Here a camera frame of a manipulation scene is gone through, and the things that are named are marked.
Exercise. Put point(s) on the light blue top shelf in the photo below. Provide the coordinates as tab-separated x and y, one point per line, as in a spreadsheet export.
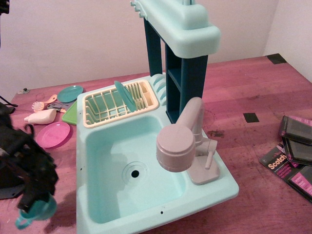
182	24

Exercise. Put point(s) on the grey toy faucet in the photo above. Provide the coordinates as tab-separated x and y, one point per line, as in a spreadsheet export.
183	147

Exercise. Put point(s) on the black camera mount corner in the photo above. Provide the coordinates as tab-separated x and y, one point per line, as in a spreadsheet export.
4	6

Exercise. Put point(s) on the pink toy plate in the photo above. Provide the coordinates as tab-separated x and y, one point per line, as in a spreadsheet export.
53	134

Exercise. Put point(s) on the Scotch tape package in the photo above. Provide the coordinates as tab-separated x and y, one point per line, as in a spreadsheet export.
277	162

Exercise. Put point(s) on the black tape patch middle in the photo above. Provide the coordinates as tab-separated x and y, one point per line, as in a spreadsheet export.
250	117

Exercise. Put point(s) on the green cutting board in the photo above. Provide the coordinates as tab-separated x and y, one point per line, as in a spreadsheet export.
70	116

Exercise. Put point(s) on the grey toy scraper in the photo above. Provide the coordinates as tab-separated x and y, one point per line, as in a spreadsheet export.
57	106

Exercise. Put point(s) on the middle black pink package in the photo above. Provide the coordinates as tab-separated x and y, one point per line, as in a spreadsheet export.
297	152

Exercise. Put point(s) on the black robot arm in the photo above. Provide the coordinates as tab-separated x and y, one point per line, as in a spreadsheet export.
7	138

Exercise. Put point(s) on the cream dish drying rack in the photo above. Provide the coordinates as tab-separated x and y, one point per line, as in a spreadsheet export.
106	106

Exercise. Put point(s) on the orange toy dish brush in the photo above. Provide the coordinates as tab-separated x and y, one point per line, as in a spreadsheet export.
40	105

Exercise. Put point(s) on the dark blue shelf tower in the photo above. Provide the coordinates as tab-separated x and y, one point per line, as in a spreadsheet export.
185	77

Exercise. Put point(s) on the small metal screw mount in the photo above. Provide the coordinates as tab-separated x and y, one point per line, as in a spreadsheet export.
23	91

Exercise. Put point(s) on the lower black pink package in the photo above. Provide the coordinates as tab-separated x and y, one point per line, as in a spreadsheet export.
302	182

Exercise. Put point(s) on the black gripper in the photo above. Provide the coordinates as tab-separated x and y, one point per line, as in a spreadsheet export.
36	168

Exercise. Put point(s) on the black pink package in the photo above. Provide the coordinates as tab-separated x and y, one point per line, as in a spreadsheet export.
297	152
297	129
302	182

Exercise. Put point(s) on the black tape patch corner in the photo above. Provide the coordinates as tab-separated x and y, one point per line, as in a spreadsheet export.
276	58

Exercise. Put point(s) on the teal toy plate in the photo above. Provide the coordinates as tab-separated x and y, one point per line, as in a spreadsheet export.
69	93

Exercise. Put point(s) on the light blue toy sink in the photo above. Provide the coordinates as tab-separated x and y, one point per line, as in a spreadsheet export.
122	188

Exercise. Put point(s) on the teal toy cup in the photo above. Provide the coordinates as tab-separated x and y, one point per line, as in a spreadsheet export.
40	210

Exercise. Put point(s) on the teal plate in rack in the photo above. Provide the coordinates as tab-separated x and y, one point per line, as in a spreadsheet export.
126	96

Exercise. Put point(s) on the upper black pink package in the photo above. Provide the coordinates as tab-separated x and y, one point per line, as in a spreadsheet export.
297	129

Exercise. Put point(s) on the white toy soap bottle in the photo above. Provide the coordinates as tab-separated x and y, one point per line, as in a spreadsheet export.
41	117

